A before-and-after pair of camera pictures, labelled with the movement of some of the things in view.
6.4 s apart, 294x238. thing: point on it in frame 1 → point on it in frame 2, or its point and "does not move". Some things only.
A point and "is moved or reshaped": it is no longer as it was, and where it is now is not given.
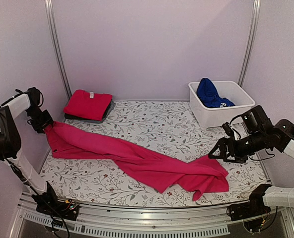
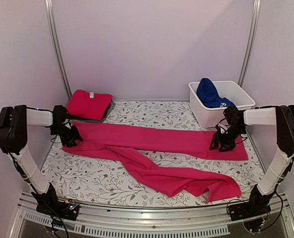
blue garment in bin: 208,95 does not move
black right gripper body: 256,143 → 228,140
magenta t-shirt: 88,105 does not move
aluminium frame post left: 54,37 does not move
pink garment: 160,173 is moved or reshaped
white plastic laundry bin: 203,117 does not move
